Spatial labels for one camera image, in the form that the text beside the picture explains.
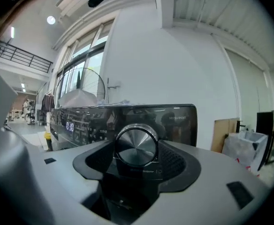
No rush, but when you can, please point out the clear plastic storage box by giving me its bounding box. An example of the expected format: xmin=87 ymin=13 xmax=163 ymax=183
xmin=222 ymin=131 xmax=268 ymax=173

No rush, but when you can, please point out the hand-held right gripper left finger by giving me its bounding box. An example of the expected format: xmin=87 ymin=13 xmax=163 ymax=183
xmin=28 ymin=140 xmax=116 ymax=225

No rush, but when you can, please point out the black framed glass window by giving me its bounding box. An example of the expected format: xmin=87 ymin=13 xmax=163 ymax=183
xmin=53 ymin=19 xmax=115 ymax=107

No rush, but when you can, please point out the yellow and black toolbox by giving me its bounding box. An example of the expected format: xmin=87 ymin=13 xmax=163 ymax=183
xmin=44 ymin=131 xmax=52 ymax=150

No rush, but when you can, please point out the grey wall conduit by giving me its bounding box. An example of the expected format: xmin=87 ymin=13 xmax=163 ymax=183
xmin=106 ymin=77 xmax=121 ymax=104

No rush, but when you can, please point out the black pedestal fan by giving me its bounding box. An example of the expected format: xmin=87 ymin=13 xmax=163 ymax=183
xmin=54 ymin=67 xmax=106 ymax=108

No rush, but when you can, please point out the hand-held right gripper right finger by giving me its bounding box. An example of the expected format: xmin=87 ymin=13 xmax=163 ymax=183
xmin=132 ymin=139 xmax=268 ymax=225

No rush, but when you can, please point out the black washing machine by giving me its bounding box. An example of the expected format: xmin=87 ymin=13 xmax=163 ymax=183
xmin=49 ymin=104 xmax=198 ymax=180

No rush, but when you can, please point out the black balcony railing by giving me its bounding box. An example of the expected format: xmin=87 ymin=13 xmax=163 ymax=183
xmin=0 ymin=40 xmax=54 ymax=74

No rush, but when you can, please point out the brushed silver metal control knob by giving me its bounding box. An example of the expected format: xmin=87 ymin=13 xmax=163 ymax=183
xmin=114 ymin=123 xmax=160 ymax=167

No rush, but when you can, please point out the large brown cardboard sheet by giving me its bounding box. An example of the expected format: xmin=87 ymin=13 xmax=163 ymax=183
xmin=210 ymin=118 xmax=241 ymax=153

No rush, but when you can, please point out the clothes rack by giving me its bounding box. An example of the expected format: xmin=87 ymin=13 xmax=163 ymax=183
xmin=40 ymin=91 xmax=56 ymax=126

